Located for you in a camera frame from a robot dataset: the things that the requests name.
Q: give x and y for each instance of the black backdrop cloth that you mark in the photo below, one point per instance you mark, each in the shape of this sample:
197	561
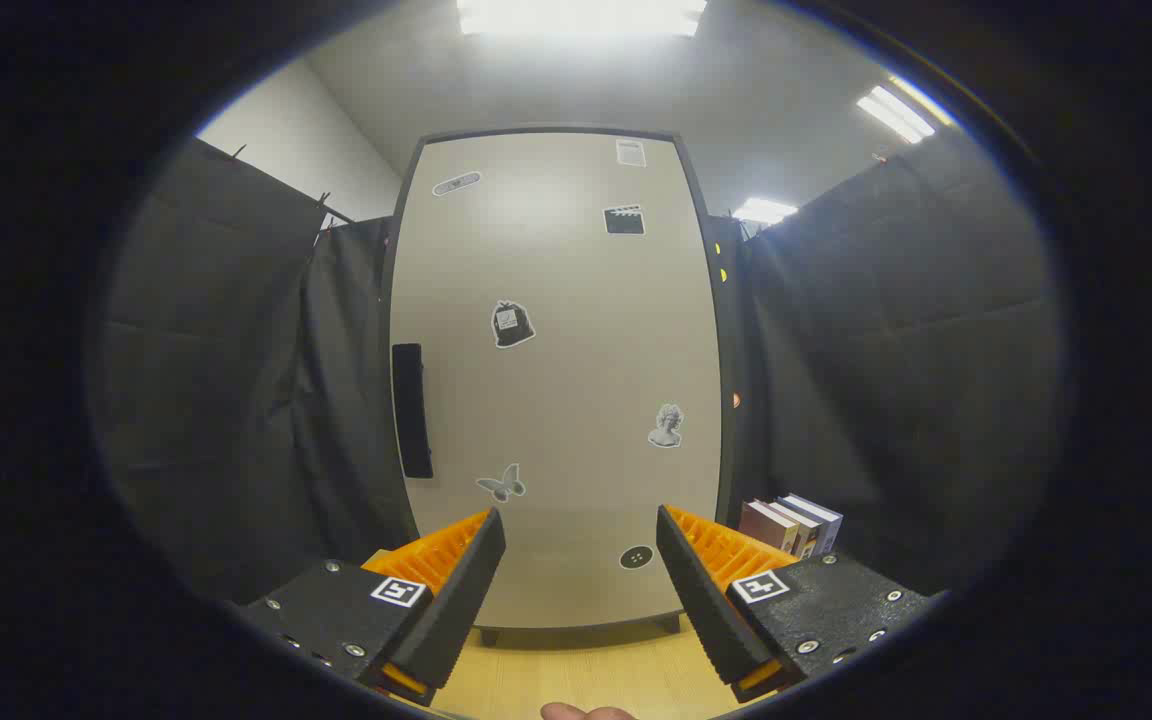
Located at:
226	400

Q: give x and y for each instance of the beige cabinet door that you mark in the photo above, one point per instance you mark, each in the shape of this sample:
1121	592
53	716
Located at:
576	380

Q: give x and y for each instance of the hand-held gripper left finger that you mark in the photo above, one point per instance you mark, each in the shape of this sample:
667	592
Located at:
461	600

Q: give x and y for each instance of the white book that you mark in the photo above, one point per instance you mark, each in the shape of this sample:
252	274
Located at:
804	530

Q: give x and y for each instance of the grey cabinet with legs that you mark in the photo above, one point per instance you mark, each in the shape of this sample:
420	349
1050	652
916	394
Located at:
489	635

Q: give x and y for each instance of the ceiling light panel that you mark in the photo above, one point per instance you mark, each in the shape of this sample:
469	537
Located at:
576	15
896	113
764	211

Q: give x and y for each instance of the blue spine book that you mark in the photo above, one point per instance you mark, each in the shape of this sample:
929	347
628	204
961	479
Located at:
821	512

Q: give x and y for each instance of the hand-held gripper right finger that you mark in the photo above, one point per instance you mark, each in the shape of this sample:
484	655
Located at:
706	610

